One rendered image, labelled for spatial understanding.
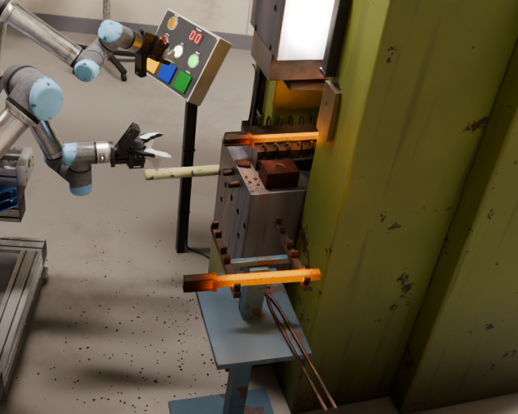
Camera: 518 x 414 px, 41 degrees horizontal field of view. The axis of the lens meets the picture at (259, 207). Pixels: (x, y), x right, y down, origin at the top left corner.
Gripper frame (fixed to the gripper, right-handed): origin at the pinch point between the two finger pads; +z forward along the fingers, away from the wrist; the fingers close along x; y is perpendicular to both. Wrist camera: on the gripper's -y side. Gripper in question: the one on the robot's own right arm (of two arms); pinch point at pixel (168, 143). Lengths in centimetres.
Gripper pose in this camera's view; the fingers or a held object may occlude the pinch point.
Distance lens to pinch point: 245.6
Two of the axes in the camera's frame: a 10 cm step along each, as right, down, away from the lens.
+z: 9.5, -0.8, 3.1
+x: 3.0, 5.9, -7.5
